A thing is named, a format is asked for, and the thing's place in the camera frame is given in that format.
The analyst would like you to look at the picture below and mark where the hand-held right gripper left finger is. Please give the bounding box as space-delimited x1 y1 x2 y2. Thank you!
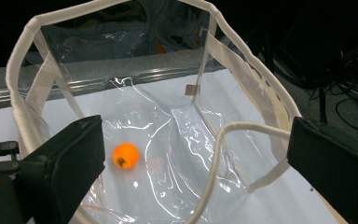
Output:
13 114 106 224

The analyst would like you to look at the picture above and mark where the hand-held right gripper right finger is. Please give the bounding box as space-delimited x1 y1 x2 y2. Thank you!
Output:
286 116 358 224

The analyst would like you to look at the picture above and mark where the orange ball with dark mark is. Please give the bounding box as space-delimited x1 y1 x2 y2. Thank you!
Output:
112 142 140 170

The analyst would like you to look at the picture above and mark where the clear plastic bag beige trim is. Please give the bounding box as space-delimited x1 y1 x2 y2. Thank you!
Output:
5 0 302 224

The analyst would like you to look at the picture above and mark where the white board sheet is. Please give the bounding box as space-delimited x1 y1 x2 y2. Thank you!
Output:
0 68 339 224

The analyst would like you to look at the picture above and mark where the bundle of floor cables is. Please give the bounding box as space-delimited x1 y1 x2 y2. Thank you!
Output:
307 27 358 132

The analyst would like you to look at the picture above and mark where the grey metal rail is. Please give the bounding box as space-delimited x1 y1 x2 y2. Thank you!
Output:
0 66 218 105

